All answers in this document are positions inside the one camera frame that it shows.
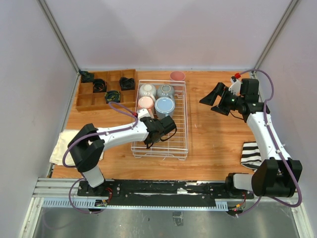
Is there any white wire dish rack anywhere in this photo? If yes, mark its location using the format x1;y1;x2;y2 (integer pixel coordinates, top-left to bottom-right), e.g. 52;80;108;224
131;80;188;160

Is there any wooden compartment tray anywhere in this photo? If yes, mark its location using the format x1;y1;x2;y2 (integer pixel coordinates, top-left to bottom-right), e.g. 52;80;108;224
76;69;137;112

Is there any black mug white inside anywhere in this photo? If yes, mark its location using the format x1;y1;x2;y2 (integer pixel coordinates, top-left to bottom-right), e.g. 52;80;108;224
144;133;175;149

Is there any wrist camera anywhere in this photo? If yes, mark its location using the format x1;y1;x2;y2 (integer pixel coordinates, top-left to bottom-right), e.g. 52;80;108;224
229;73;241;95
137;108;151;122

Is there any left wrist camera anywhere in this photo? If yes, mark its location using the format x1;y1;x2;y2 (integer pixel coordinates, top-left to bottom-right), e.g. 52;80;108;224
137;108;151;122

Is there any pink tumbler cup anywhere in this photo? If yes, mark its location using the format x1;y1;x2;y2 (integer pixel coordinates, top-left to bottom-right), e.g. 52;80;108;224
170;71;186;91

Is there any white speckled mug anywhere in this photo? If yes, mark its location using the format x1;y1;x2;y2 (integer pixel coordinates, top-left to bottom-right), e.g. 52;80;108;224
139;84;157;99

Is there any black white striped cloth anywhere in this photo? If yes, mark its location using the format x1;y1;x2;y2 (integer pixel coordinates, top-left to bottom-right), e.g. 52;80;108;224
240;142;262;172

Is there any light blue mug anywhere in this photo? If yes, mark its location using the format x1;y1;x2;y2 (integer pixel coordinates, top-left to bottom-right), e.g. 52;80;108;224
155;97;175;119

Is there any rolled blue yellow tie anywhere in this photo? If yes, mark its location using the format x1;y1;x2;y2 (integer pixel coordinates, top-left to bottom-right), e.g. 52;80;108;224
105;90;121;104

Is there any light pink mug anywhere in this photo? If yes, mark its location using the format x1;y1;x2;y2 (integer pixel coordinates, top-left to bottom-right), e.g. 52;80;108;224
137;96;155;118

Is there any rolled black patterned tie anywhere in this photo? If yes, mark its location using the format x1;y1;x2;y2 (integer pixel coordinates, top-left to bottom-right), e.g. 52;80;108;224
119;77;135;91

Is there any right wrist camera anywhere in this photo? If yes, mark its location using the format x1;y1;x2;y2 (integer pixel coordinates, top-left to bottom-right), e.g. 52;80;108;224
229;73;241;95

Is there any grey-green speckled mug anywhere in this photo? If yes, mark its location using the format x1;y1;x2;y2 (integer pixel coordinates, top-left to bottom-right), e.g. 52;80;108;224
157;84;175;99

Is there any grey slotted cable duct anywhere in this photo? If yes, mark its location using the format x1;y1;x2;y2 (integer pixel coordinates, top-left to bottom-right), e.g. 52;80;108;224
42;198;229;212

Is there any cream folded cloth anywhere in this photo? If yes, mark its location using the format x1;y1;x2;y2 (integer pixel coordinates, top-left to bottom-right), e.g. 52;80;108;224
49;129;105;166

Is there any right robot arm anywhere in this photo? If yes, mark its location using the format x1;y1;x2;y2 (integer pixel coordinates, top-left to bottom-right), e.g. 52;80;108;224
200;78;303;198

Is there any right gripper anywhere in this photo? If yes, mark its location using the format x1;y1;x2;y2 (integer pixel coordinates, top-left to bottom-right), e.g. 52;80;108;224
200;83;244;116

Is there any rolled dark green tie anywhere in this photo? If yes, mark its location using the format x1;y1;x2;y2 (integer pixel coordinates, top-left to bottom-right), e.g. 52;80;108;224
79;70;95;83

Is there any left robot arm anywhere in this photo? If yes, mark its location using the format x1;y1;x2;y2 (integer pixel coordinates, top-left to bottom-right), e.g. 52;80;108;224
63;116;177;196

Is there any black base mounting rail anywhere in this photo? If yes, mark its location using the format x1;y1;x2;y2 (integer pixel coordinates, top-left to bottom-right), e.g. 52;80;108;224
77;179;254;205

